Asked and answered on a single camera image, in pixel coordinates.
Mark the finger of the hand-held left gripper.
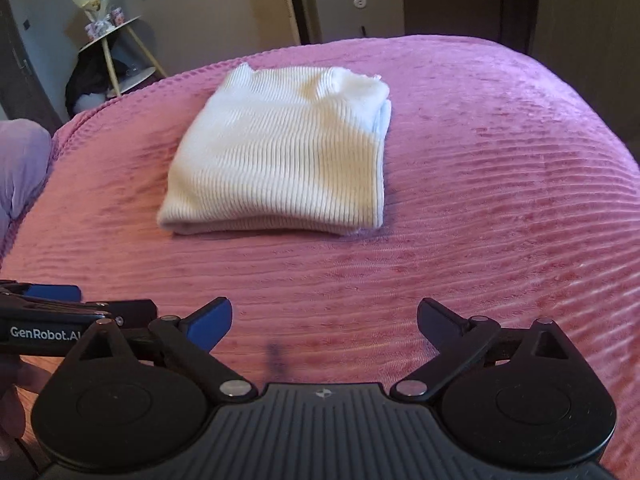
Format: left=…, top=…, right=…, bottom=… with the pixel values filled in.
left=0, top=279, right=82, bottom=304
left=82, top=299, right=159, bottom=330

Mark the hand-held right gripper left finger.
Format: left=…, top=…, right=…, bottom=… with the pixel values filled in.
left=64, top=296, right=254, bottom=404

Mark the person's left hand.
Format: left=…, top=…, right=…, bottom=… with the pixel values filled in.
left=0, top=356, right=48, bottom=461

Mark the white ribbed knit garment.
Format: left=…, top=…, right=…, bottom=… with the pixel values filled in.
left=156, top=62, right=392, bottom=237

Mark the wrapped flower bouquet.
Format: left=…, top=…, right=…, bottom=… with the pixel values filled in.
left=71, top=0, right=127, bottom=42

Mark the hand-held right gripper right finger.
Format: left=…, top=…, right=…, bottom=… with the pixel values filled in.
left=390, top=297, right=584, bottom=404

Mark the grey mini fridge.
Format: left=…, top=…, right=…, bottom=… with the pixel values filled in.
left=315, top=0, right=406, bottom=45

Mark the dark bag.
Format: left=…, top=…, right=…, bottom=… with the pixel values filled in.
left=64, top=49, right=132, bottom=117

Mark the purple pillow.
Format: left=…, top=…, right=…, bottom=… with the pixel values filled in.
left=0, top=118, right=53, bottom=243

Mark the round two-tier side table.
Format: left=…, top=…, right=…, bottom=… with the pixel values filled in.
left=75, top=14, right=169, bottom=99

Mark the pink ribbed blanket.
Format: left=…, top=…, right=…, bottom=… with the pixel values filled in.
left=0, top=34, right=640, bottom=411

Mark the brown wooden door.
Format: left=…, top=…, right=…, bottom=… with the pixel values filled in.
left=0, top=0, right=63, bottom=128

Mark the dark wooden cabinet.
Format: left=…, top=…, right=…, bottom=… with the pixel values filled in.
left=400, top=0, right=542, bottom=57

